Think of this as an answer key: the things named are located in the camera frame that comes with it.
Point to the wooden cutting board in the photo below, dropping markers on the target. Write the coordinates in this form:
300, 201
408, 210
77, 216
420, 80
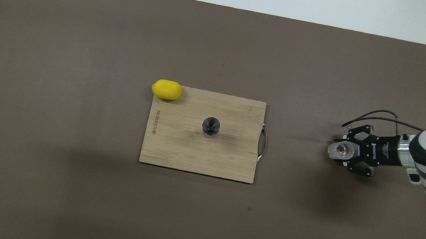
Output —
174, 143

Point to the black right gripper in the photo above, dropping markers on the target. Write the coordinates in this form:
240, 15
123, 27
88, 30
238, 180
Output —
381, 150

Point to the yellow lemon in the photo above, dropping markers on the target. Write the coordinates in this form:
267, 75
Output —
166, 89

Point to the steel double jigger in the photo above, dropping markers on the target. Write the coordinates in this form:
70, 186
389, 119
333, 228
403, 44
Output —
210, 127

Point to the brown paper table mat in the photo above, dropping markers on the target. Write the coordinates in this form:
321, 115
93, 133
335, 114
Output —
55, 179

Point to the small clear glass cup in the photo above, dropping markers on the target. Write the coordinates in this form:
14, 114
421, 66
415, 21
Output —
339, 150

